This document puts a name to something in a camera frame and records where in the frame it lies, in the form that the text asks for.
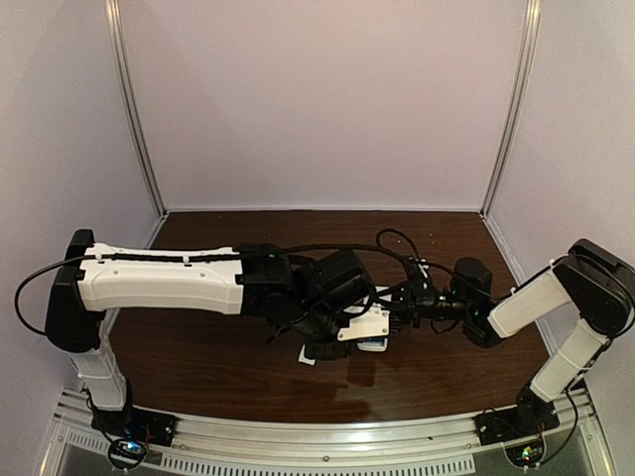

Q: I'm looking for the white battery cover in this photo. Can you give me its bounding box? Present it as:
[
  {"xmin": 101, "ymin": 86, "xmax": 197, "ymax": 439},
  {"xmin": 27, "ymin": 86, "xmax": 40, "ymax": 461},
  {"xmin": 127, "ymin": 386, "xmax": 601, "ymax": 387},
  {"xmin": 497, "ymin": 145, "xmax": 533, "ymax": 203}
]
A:
[{"xmin": 298, "ymin": 345, "xmax": 316, "ymax": 366}]

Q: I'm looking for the white remote control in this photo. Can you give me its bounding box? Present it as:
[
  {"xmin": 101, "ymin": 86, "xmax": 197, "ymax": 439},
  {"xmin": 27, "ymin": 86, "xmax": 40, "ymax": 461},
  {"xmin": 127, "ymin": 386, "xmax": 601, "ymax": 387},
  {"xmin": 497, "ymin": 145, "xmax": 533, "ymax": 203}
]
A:
[{"xmin": 339, "ymin": 297, "xmax": 390, "ymax": 353}]

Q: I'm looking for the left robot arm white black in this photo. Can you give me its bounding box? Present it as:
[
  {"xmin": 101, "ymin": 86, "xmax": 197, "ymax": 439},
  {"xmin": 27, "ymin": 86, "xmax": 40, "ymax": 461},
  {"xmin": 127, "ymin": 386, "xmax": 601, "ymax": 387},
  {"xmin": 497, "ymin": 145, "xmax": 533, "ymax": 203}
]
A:
[{"xmin": 45, "ymin": 229, "xmax": 375, "ymax": 421}]

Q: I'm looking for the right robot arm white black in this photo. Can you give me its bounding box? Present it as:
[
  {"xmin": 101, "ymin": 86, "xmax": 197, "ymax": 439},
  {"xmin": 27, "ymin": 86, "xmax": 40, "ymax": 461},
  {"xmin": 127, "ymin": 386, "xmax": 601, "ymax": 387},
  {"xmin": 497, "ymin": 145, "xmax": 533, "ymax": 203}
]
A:
[{"xmin": 386, "ymin": 239, "xmax": 634, "ymax": 431}]

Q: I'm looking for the right controller board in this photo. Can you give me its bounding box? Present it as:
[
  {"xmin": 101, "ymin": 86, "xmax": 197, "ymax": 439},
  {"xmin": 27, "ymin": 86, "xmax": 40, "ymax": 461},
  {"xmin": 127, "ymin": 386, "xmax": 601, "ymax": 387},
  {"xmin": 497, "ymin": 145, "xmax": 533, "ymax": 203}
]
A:
[{"xmin": 504, "ymin": 437, "xmax": 546, "ymax": 470}]

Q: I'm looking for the controller board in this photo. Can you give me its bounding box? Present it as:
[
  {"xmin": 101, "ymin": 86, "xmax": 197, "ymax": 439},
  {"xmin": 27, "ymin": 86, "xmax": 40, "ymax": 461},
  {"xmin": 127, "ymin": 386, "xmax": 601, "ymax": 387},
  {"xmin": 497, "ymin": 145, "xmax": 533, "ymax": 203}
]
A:
[
  {"xmin": 107, "ymin": 438, "xmax": 148, "ymax": 471},
  {"xmin": 504, "ymin": 437, "xmax": 546, "ymax": 470}
]

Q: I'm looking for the left controller board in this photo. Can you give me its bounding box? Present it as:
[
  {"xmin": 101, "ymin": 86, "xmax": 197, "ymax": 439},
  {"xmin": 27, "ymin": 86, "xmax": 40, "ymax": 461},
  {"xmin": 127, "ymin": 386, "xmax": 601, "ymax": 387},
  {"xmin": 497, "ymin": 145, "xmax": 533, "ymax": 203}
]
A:
[{"xmin": 107, "ymin": 438, "xmax": 148, "ymax": 471}]

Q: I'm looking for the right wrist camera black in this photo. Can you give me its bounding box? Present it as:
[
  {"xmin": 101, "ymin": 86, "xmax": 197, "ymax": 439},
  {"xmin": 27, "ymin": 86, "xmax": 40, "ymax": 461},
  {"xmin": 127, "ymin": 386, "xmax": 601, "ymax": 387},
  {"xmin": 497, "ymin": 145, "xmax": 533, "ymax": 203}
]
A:
[{"xmin": 406, "ymin": 256, "xmax": 433, "ymax": 290}]

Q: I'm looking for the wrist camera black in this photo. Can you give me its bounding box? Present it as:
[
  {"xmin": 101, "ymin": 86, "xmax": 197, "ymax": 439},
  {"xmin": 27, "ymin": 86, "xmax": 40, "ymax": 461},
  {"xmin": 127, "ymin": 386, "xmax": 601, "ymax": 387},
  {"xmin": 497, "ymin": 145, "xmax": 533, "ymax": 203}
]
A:
[
  {"xmin": 406, "ymin": 256, "xmax": 433, "ymax": 290},
  {"xmin": 336, "ymin": 305, "xmax": 390, "ymax": 341}
]

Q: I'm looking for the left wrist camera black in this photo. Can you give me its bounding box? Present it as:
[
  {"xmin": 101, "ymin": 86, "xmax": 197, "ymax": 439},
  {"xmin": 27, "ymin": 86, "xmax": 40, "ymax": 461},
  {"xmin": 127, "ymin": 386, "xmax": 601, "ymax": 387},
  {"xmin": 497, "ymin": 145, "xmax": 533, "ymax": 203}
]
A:
[{"xmin": 336, "ymin": 305, "xmax": 390, "ymax": 341}]

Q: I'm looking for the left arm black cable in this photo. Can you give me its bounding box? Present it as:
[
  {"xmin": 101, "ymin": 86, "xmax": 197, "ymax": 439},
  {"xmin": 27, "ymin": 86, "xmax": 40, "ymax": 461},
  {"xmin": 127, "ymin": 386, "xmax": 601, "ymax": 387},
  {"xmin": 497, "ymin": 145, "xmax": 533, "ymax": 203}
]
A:
[{"xmin": 13, "ymin": 242, "xmax": 413, "ymax": 336}]

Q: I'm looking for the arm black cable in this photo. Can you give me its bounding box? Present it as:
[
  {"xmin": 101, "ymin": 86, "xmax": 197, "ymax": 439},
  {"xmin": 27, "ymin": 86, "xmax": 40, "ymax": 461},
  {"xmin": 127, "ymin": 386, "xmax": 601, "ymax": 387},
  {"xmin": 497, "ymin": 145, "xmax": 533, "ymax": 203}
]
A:
[
  {"xmin": 13, "ymin": 242, "xmax": 413, "ymax": 336},
  {"xmin": 375, "ymin": 227, "xmax": 462, "ymax": 279}
]

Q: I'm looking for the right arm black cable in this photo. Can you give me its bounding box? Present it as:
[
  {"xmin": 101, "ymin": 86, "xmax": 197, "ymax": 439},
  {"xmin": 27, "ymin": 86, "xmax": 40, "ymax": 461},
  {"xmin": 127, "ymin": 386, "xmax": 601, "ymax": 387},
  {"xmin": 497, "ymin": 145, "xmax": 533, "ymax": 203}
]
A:
[{"xmin": 375, "ymin": 227, "xmax": 462, "ymax": 279}]

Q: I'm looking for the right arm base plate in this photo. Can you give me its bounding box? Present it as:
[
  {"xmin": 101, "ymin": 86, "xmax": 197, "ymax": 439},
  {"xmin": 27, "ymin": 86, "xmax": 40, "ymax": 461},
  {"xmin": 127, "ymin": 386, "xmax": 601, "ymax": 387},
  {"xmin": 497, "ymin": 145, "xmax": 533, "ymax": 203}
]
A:
[{"xmin": 473, "ymin": 404, "xmax": 560, "ymax": 446}]

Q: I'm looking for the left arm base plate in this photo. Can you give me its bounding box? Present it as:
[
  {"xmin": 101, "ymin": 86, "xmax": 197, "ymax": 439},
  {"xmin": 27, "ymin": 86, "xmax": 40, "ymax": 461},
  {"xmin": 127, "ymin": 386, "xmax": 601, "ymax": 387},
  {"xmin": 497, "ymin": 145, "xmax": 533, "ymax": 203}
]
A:
[{"xmin": 91, "ymin": 408, "xmax": 177, "ymax": 447}]

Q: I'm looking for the aluminium front rail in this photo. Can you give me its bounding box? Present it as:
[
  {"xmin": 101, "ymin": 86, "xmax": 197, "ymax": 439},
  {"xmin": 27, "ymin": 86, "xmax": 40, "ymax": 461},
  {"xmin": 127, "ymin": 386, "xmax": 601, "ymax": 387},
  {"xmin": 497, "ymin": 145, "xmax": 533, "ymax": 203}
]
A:
[{"xmin": 47, "ymin": 389, "xmax": 604, "ymax": 472}]

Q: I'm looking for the right aluminium corner post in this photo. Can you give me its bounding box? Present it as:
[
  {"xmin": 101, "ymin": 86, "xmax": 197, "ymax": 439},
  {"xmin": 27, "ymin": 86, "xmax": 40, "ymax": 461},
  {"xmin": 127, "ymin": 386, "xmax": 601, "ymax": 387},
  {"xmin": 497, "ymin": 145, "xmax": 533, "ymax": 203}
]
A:
[{"xmin": 480, "ymin": 0, "xmax": 543, "ymax": 220}]

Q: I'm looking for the aluminium corner post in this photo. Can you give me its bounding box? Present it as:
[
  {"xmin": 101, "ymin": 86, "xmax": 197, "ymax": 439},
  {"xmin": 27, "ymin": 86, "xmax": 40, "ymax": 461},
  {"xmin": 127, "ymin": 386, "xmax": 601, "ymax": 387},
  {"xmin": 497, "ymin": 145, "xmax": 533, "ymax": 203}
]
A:
[
  {"xmin": 480, "ymin": 0, "xmax": 543, "ymax": 220},
  {"xmin": 104, "ymin": 0, "xmax": 168, "ymax": 218}
]

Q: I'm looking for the left aluminium corner post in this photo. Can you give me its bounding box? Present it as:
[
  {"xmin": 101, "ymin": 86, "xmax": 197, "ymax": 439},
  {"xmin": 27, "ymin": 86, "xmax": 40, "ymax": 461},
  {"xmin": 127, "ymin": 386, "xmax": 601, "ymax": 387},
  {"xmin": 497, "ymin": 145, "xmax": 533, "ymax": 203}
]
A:
[{"xmin": 104, "ymin": 0, "xmax": 168, "ymax": 218}]

